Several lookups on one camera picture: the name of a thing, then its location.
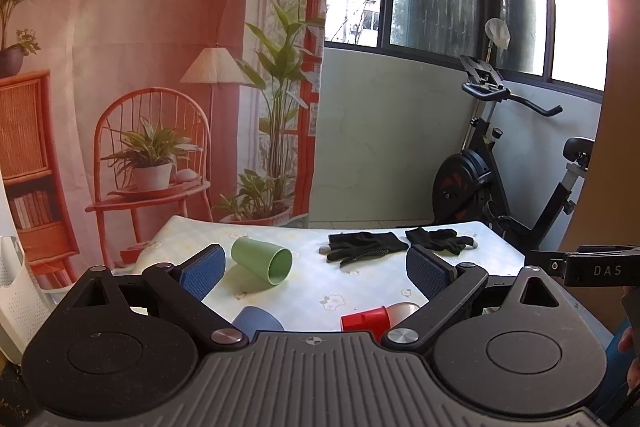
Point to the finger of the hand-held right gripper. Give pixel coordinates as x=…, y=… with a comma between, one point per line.
x=547, y=264

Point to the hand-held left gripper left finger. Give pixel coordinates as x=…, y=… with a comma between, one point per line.
x=202, y=274

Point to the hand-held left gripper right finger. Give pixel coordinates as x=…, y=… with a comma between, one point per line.
x=429, y=272

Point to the green cup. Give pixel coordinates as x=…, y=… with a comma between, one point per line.
x=252, y=254

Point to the blue cup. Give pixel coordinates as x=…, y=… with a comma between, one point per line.
x=257, y=319

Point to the red cup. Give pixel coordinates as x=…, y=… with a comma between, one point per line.
x=365, y=319

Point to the person's right hand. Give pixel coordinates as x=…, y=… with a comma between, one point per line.
x=629, y=342

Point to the black glove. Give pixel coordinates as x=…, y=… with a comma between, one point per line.
x=440, y=239
x=362, y=244

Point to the floral tablecloth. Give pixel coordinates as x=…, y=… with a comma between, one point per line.
x=310, y=277

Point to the black exercise bike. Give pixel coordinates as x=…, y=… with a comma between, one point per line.
x=480, y=177

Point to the brown wooden board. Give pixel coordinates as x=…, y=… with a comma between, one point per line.
x=620, y=107

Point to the white perforated plastic basket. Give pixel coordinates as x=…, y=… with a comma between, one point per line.
x=22, y=297

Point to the printed room backdrop cloth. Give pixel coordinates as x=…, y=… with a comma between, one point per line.
x=160, y=57

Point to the white plastic bag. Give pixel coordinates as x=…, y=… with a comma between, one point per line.
x=498, y=33

